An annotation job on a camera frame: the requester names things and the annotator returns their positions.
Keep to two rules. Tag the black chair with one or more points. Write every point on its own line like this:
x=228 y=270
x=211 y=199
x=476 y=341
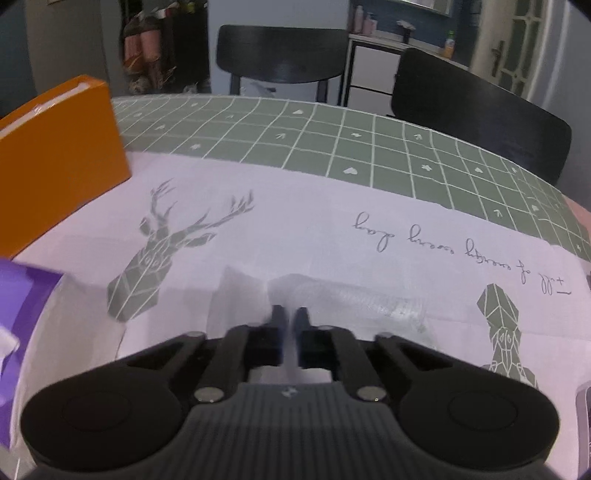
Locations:
x=475 y=115
x=281 y=55

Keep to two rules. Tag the clear plastic bag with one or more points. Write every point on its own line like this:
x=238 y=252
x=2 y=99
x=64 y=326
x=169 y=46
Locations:
x=351 y=295

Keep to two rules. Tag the pink bottle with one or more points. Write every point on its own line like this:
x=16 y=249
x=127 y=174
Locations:
x=358 y=21
x=370 y=25

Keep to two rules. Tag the dark sideboard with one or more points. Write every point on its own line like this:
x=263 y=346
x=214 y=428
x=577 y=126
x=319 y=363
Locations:
x=187 y=46

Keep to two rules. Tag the grey tablet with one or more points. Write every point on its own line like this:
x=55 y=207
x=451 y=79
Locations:
x=584 y=420

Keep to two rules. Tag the yellow green bottle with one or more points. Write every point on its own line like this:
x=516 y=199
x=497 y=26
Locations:
x=448 y=46

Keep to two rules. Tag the white cabinet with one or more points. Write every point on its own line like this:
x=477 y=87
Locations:
x=374 y=69

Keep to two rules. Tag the white deer printed cloth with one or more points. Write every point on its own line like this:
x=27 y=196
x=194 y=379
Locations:
x=300 y=221

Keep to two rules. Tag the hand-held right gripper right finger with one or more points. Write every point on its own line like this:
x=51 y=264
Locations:
x=302 y=332

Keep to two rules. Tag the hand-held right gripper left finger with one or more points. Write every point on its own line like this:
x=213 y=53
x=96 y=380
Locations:
x=276 y=332

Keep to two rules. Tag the glass panel door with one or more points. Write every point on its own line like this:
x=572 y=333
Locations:
x=517 y=46

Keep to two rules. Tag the pink bags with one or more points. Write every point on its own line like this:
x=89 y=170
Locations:
x=141 y=50

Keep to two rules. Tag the orange cardboard box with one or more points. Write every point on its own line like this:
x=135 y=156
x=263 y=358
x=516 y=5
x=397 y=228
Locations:
x=60 y=170

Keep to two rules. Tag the purple tissue pack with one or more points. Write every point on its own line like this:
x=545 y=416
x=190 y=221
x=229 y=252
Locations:
x=23 y=314

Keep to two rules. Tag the wall mirror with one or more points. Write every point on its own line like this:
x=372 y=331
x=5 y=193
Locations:
x=429 y=7

